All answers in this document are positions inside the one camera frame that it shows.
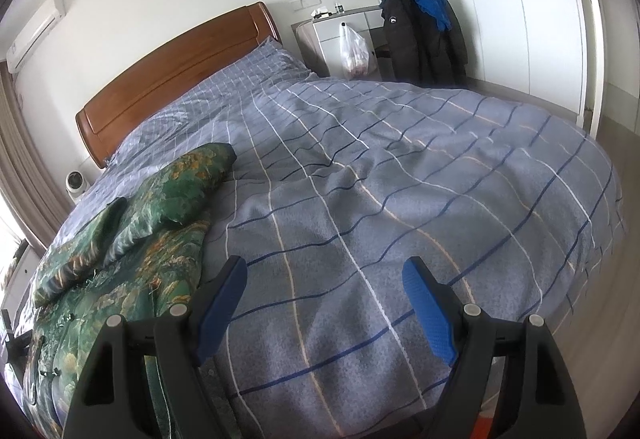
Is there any bed with blue plaid cover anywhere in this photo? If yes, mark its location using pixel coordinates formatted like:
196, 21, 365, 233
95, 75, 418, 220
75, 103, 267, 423
5, 41, 626, 439

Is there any person's orange garment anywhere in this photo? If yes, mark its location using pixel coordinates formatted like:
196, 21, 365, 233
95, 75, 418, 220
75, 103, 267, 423
477, 411, 501, 439

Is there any black jacket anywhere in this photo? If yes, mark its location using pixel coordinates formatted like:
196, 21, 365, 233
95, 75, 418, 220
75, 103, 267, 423
380, 0, 468, 87

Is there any green patterned jacket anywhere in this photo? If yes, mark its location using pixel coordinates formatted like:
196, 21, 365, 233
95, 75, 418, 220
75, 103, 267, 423
22, 142, 237, 439

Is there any grey white desk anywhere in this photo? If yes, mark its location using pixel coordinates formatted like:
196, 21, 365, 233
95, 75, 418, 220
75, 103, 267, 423
295, 4, 396, 80

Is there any beige curtain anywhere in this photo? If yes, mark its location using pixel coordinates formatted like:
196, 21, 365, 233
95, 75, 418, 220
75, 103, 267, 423
0, 69, 76, 252

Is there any small white fan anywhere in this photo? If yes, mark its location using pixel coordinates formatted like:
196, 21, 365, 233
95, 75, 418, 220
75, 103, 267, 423
66, 170, 94, 198

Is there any wooden headboard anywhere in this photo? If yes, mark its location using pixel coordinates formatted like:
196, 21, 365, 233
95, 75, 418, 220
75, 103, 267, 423
76, 1, 282, 170

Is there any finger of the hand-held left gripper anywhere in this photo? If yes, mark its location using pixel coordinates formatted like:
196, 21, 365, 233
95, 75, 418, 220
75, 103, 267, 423
0, 309, 31, 362

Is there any white plastic bag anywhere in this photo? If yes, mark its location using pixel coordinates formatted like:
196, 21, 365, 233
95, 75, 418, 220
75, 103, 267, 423
339, 22, 378, 80

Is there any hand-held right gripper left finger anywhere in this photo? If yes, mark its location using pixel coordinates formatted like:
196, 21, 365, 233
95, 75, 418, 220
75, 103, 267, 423
62, 255, 249, 439

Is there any white air conditioner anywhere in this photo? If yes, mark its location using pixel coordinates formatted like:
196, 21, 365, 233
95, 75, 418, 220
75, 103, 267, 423
6, 0, 67, 72

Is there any white door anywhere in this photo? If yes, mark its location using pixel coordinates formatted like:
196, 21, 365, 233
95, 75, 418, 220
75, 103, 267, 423
565, 0, 640, 134

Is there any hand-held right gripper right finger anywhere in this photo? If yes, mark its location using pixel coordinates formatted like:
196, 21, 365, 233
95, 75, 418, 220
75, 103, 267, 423
401, 255, 587, 439

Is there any white window seat cabinet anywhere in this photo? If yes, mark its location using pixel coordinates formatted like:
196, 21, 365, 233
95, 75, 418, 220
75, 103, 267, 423
0, 239, 36, 315

